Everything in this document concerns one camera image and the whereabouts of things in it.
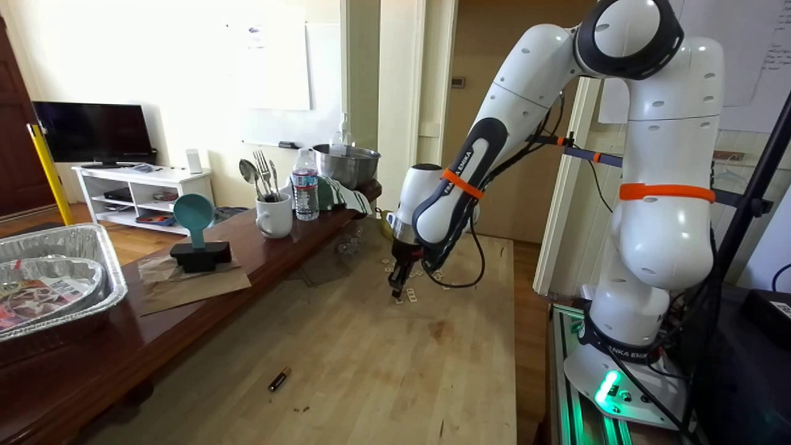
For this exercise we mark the white wall board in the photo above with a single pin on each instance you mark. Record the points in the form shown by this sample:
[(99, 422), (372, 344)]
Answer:
[(273, 75)]

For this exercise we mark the foil pie dish colourful contents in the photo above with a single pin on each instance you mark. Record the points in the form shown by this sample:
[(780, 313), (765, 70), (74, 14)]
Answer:
[(51, 286)]

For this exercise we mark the black tripod pole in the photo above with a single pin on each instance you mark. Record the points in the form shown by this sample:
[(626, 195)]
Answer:
[(763, 170)]

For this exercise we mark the white ceramic mug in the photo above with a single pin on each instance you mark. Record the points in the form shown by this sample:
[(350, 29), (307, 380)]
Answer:
[(276, 218)]

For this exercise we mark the blue clamp bar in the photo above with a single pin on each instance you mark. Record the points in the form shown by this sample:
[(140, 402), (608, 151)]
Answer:
[(606, 158)]

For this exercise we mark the large aluminium foil tray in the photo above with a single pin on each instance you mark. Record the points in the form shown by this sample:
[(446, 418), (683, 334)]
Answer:
[(94, 243)]

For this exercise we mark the black base block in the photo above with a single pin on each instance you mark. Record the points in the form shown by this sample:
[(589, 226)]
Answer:
[(202, 258)]

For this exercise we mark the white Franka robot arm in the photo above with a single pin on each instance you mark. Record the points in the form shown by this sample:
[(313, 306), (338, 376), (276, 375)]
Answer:
[(658, 239)]

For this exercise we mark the teal plastic scoop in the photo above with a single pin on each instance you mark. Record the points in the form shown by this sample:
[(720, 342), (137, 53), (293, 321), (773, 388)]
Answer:
[(193, 214)]

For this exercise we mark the dark wooden side table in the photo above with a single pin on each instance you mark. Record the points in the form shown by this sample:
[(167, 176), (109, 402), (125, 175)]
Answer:
[(83, 371)]

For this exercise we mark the black equipment case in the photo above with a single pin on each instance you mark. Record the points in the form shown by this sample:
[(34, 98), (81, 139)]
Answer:
[(743, 388)]

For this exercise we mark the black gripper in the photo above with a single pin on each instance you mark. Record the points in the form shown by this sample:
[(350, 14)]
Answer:
[(406, 257)]

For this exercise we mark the metal spoon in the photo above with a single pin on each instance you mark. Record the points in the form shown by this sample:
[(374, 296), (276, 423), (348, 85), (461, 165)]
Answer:
[(249, 170)]

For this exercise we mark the small white box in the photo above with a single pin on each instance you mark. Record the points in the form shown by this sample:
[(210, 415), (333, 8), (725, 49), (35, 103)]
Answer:
[(193, 161)]

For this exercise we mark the white crumpled cloth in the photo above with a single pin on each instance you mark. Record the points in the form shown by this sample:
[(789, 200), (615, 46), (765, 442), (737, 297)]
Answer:
[(348, 200)]

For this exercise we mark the yellow pole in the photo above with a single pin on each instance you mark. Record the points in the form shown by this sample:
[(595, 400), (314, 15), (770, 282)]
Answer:
[(51, 175)]

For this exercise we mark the black flat screen television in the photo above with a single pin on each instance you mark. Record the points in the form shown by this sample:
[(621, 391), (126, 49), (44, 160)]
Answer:
[(94, 133)]

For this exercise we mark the white low shelf unit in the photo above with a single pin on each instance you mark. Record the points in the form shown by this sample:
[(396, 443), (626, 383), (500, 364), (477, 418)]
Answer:
[(165, 180)]

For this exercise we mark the metal cooking pot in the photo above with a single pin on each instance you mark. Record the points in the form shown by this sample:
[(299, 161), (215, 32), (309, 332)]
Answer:
[(355, 165)]

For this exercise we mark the green lit robot mount frame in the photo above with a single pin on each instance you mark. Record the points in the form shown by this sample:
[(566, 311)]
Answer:
[(570, 411)]

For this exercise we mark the white board with handwriting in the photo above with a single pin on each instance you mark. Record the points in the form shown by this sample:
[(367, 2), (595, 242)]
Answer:
[(758, 65)]

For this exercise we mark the metal cutlery piece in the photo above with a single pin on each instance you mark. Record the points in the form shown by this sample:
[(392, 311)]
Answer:
[(264, 170)]

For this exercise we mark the clear plastic water bottle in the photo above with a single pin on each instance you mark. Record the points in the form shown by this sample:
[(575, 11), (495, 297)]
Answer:
[(304, 195)]

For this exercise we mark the brown paper sheet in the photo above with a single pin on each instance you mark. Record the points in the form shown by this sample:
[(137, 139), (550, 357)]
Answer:
[(199, 287)]

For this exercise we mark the brown wooden door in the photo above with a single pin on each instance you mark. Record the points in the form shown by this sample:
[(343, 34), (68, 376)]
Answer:
[(521, 207)]

